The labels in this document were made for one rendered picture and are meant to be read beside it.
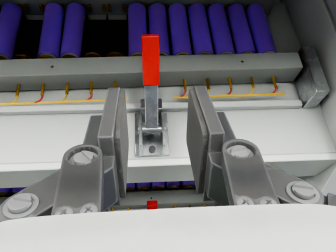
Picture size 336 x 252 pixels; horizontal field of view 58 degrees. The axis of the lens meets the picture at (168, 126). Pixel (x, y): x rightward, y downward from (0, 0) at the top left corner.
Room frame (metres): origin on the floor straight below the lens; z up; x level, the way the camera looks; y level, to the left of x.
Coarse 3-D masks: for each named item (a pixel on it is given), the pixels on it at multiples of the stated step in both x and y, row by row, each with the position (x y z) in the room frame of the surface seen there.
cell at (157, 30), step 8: (152, 8) 0.30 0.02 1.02; (160, 8) 0.30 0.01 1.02; (152, 16) 0.29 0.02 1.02; (160, 16) 0.29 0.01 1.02; (152, 24) 0.28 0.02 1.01; (160, 24) 0.28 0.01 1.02; (152, 32) 0.27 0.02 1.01; (160, 32) 0.27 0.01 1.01; (160, 40) 0.26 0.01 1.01; (168, 40) 0.27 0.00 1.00; (160, 48) 0.25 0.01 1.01; (168, 48) 0.26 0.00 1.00
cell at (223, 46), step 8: (208, 8) 0.31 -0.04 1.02; (216, 8) 0.31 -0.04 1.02; (224, 8) 0.31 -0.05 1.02; (208, 16) 0.31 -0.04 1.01; (216, 16) 0.30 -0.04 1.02; (224, 16) 0.30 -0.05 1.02; (216, 24) 0.29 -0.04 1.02; (224, 24) 0.29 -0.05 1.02; (216, 32) 0.28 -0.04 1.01; (224, 32) 0.28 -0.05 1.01; (216, 40) 0.27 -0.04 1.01; (224, 40) 0.27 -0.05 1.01; (216, 48) 0.26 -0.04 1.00; (224, 48) 0.26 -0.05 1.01; (232, 48) 0.26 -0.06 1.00
